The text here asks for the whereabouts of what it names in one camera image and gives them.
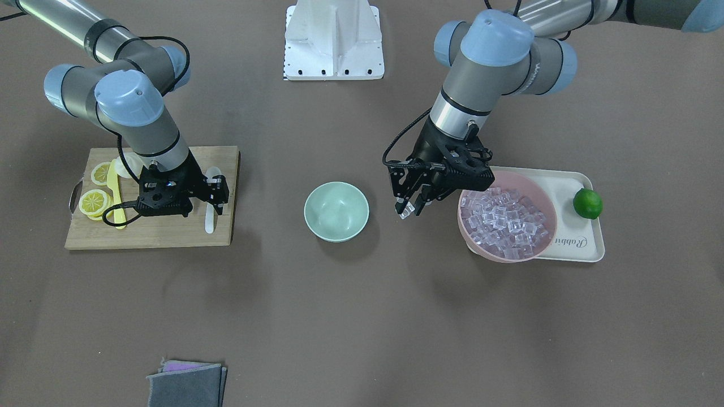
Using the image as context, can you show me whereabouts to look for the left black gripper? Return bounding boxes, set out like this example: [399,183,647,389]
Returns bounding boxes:
[388,119,495,216]

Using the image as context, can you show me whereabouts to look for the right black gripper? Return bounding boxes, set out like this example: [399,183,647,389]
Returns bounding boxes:
[135,153,229,217]

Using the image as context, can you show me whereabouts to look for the white plastic spoon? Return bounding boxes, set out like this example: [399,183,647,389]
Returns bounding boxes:
[205,166,222,234]

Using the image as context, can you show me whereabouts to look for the single clear ice cube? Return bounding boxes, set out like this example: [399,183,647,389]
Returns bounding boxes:
[399,202,416,219]

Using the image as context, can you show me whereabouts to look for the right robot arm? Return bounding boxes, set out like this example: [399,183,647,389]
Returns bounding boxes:
[7,1,229,221]

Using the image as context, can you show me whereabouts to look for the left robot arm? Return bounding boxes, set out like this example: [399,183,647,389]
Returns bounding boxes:
[382,1,723,218]

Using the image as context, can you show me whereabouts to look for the mint green bowl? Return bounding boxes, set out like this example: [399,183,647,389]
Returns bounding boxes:
[303,182,370,243]

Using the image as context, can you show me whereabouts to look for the clear ice cubes pile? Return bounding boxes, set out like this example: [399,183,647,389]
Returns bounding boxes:
[459,187,554,261]

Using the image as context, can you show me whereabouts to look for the pink bowl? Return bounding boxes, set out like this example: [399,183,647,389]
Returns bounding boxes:
[457,171,558,263]

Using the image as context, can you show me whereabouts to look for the white steamed bun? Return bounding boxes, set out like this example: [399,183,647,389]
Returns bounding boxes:
[114,150,143,179]

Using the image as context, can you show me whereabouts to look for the yellow plastic knife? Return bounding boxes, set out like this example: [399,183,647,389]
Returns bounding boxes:
[106,159,126,224]

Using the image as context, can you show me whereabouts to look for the upper lemon slice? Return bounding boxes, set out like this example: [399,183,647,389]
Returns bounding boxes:
[90,161,112,187]

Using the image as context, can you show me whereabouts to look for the lemon slice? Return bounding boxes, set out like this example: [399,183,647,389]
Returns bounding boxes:
[90,161,112,187]
[78,189,113,221]

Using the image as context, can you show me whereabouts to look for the lower lemon slice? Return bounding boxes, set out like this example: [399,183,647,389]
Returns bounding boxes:
[78,189,113,221]

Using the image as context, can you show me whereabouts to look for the bamboo cutting board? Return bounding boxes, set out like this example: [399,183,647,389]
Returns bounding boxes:
[64,146,240,250]

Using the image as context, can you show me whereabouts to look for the cream serving tray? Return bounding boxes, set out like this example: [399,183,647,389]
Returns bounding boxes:
[491,166,605,262]

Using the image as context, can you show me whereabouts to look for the green lime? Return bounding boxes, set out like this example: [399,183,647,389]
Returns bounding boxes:
[572,188,604,220]

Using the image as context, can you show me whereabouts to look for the purple cloth under grey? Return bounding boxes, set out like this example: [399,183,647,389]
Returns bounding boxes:
[158,360,213,373]

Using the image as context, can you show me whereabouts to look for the grey folded cloth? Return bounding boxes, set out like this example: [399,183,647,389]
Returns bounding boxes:
[147,363,227,406]

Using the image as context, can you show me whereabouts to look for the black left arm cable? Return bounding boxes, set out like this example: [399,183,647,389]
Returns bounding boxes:
[382,107,493,170]

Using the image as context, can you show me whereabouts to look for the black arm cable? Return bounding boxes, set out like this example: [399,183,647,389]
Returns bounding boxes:
[382,107,493,170]
[102,36,191,228]

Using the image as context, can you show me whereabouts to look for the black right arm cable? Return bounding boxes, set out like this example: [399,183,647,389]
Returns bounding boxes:
[102,36,191,228]

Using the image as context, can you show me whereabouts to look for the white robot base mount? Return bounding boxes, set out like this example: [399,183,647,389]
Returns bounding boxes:
[283,1,385,81]

